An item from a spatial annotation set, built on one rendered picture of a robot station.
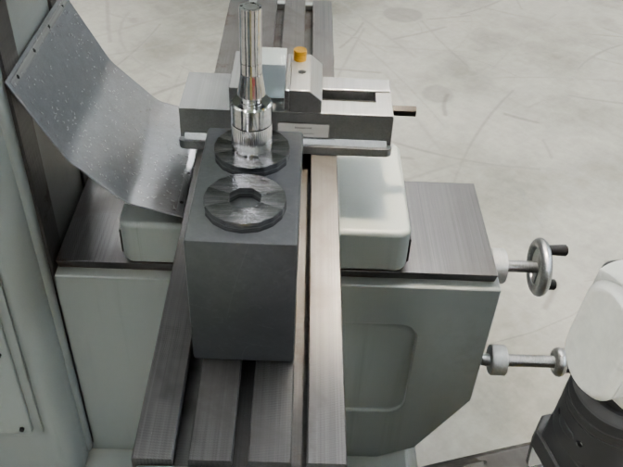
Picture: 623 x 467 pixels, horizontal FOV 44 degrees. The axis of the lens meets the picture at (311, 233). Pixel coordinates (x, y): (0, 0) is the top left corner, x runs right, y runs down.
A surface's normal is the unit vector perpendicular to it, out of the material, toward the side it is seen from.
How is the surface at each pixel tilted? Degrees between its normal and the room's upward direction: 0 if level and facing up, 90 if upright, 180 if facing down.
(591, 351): 90
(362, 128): 90
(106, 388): 90
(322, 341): 0
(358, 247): 90
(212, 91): 0
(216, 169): 0
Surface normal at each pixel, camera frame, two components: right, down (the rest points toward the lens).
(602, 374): -0.96, 0.16
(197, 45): 0.04, -0.76
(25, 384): 0.00, 0.62
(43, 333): 0.65, 0.49
